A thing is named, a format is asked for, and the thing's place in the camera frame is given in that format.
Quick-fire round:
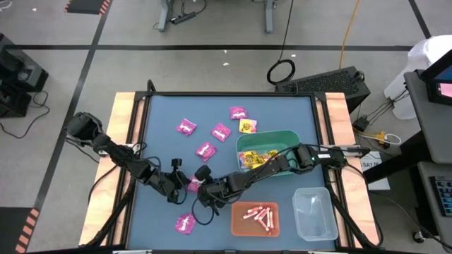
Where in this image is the teal plastic bin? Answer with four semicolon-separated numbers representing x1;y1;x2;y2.
235;129;302;177

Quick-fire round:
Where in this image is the grey desk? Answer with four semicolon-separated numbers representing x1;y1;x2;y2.
416;160;452;248
403;68;452;165

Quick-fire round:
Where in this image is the white paper sheet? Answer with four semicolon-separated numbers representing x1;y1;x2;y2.
359;157;391;191

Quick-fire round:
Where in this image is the white machine cover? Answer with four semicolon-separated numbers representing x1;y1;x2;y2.
383;34;452;121

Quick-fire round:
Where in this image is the yellow floor cable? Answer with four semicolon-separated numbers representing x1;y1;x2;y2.
338;0;362;71

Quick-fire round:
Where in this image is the grey desk leg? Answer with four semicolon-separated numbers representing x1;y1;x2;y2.
157;0;174;32
263;0;276;35

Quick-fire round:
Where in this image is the hazard-striped black floor mat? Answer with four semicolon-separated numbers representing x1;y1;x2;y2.
0;207;40;254
63;0;113;16

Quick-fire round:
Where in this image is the black keyboard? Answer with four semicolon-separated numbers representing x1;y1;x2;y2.
429;175;452;218

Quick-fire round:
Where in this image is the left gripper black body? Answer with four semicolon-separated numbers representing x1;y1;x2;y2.
157;159;191;205

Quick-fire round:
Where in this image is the blue table mat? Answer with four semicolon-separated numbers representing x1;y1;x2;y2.
126;94;336;251

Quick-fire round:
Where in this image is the black equipment stack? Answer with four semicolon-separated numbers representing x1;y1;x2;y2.
0;33;49;118

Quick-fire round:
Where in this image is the clear plastic bin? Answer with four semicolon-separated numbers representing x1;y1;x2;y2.
291;186;339;242

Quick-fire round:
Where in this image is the black table frame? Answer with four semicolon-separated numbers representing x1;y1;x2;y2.
119;90;349;253

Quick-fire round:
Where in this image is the purple Skittles pack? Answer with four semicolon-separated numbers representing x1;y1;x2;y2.
186;177;204;194
174;212;197;236
196;141;218;162
229;106;249;121
210;122;232;143
175;118;198;137

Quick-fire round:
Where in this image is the black perforated computer case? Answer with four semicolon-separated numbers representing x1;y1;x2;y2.
274;66;371;114

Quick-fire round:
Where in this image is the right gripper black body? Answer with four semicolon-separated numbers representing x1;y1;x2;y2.
196;164;244;217

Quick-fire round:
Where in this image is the black coiled floor cable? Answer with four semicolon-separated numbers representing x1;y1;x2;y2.
265;0;297;85

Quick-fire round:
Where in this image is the black monitor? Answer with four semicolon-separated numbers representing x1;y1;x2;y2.
419;47;452;107

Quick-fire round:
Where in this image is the orange translucent plastic bin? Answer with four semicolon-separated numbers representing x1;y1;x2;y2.
230;201;281;238

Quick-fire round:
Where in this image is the black power adapter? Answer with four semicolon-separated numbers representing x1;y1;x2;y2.
352;116;371;133

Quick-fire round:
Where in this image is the black desk support beam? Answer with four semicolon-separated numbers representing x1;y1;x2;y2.
362;131;424;184

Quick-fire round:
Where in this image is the black power strip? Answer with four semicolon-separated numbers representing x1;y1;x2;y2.
170;11;197;25

